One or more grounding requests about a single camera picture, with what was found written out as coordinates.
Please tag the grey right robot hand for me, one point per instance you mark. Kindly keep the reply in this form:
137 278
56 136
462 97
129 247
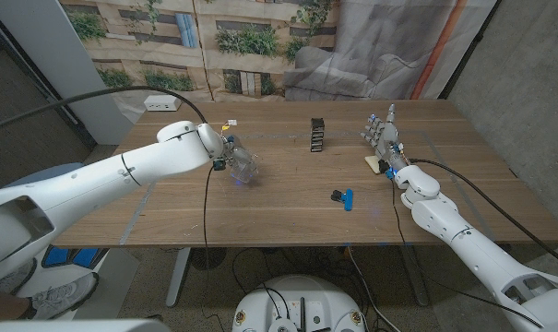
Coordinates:
389 138

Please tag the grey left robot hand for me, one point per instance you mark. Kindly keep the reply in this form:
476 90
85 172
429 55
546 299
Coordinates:
234 147

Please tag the person's bare leg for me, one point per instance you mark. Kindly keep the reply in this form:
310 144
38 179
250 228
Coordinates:
2 304

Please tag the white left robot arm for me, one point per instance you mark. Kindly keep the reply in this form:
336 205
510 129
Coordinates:
98 180

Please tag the white wall column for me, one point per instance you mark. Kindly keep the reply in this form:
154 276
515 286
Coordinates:
62 55

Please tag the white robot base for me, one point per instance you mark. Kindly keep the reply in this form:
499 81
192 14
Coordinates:
299 304

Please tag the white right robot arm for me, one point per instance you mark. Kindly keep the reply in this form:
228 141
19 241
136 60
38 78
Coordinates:
467 249

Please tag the white table leg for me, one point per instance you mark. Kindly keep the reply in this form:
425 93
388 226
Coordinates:
177 281
414 276

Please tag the grey sneaker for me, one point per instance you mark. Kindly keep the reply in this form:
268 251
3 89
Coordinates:
15 279
62 295

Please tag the white floor platform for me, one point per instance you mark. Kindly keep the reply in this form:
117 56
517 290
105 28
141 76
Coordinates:
117 276

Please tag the clear glass beaker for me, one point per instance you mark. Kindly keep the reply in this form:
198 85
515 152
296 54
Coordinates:
246 173

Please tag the white robot head edge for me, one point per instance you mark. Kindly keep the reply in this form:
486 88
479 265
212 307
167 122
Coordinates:
75 326

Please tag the blue and black binder clip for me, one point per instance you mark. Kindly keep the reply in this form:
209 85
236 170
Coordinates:
348 200

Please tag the cream sponge piece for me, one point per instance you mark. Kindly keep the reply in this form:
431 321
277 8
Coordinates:
372 163

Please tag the grey tape outline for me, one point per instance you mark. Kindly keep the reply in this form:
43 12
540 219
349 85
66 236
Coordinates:
278 135

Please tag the blue upholstered stool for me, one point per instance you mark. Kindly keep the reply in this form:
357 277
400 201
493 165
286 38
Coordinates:
57 171

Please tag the black round floor fan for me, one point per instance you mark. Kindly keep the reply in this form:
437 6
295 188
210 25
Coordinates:
214 257

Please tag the white power strip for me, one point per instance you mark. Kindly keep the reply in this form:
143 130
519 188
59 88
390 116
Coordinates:
161 104

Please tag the printed fabric backdrop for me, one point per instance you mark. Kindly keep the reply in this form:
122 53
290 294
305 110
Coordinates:
260 46

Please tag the black stacked block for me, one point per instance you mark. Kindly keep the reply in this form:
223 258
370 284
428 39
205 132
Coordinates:
317 134

